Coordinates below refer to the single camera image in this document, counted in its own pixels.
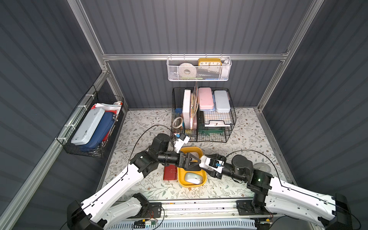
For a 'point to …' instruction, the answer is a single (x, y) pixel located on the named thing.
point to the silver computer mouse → (193, 178)
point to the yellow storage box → (181, 172)
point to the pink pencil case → (205, 97)
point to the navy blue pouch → (101, 131)
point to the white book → (186, 109)
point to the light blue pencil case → (222, 101)
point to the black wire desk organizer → (202, 114)
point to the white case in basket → (87, 126)
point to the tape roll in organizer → (179, 126)
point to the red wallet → (170, 172)
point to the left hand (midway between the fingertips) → (196, 162)
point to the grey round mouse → (262, 166)
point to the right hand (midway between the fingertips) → (208, 161)
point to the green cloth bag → (209, 130)
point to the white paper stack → (217, 123)
